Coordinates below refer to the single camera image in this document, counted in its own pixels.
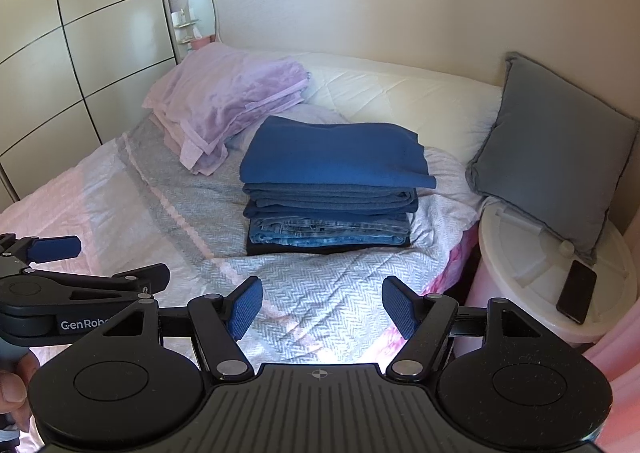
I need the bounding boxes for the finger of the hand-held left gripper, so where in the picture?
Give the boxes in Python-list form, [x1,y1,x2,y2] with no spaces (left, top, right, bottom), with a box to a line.
[47,262,172,305]
[0,233,83,276]

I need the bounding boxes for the folded purple blanket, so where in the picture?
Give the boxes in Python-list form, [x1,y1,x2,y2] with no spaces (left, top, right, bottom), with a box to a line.
[141,42,312,177]

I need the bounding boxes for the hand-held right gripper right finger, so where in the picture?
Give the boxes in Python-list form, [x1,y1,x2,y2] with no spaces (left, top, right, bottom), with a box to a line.
[381,277,566,380]

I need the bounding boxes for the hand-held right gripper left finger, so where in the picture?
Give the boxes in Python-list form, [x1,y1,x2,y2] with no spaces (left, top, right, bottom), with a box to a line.
[75,277,264,380]

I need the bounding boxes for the slate blue folded garment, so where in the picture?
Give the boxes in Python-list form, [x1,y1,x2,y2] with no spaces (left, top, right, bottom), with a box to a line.
[243,182,420,220]

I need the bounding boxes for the navy blue pants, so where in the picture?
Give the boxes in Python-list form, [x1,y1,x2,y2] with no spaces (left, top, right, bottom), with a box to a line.
[239,116,437,190]

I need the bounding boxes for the person's left hand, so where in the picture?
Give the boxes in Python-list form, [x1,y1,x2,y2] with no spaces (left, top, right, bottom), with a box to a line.
[0,348,43,434]

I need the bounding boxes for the black smartphone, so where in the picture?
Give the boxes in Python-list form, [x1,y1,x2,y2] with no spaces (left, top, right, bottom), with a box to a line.
[555,259,599,325]

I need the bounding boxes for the white round side table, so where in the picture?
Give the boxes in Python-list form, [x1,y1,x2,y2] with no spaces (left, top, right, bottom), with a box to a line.
[464,206,632,348]

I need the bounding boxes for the cream wardrobe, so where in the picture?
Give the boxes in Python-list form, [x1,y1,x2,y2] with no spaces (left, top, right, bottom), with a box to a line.
[0,0,179,204]

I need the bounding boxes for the pink floral bed sheet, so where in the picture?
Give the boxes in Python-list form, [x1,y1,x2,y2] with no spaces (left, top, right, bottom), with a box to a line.
[380,223,482,351]

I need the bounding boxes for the light blue folded jeans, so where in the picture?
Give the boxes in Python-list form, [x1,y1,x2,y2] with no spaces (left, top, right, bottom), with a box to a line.
[248,220,412,249]

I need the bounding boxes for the grey-blue folded jeans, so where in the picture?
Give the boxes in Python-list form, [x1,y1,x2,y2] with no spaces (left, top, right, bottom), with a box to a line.
[248,212,412,231]

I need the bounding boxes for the grey cushion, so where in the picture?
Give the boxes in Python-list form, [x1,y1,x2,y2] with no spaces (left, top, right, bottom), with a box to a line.
[465,52,640,265]

